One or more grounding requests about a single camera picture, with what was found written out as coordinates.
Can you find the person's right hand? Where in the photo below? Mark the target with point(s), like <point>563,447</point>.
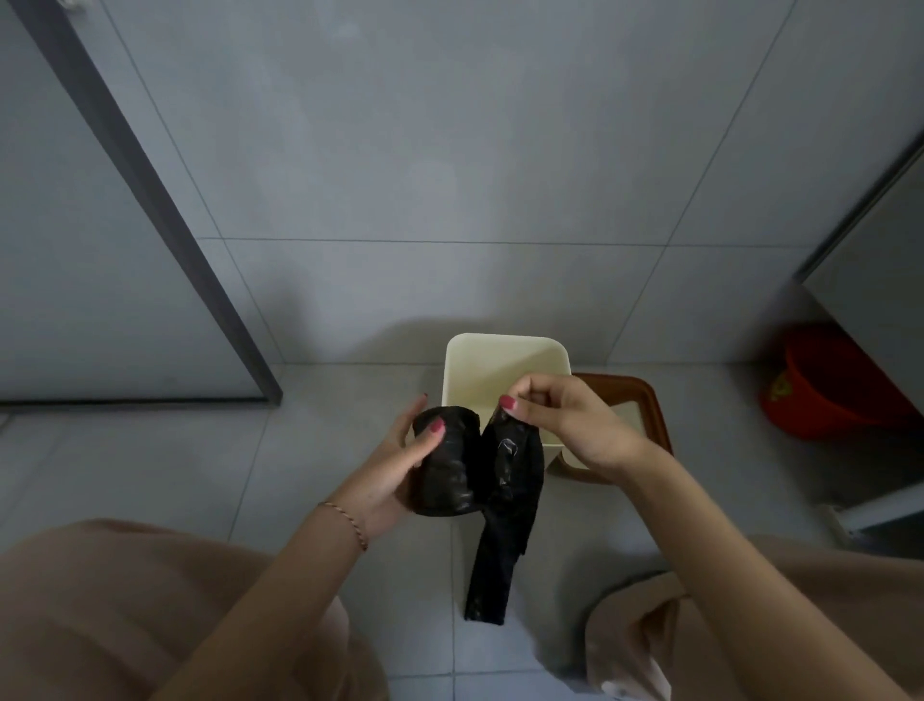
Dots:
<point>585,430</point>

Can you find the person's left hand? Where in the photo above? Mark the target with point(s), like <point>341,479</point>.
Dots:
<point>375,484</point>

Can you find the person's left thumb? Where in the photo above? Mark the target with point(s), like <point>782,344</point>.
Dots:
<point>430,440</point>

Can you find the person's right thumb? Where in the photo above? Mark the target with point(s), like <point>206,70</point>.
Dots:
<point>521,414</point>

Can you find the roll of black trash bags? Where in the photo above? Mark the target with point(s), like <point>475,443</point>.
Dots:
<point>449,469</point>

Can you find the black trash bag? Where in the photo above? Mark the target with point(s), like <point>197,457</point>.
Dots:
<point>505,505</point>

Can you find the person's right forearm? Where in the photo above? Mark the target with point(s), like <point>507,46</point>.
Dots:
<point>729,578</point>

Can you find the person's left forearm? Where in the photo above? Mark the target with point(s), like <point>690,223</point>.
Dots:
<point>274,606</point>

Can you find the cream plastic waste bin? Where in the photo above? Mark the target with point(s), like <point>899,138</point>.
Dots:
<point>483,368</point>

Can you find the red plastic bucket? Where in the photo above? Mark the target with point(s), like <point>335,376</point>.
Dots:
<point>823,390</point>

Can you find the beige trousers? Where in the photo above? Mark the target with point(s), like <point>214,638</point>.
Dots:
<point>108,614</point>

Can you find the grey cabinet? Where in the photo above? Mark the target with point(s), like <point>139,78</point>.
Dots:
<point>873,253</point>

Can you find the grey door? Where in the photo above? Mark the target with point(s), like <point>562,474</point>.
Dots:
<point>79,253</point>

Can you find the brown bin lid frame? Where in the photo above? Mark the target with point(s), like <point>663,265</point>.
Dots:
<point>646,404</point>

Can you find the dark grey door frame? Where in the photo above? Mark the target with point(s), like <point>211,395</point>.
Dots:
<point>166,209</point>

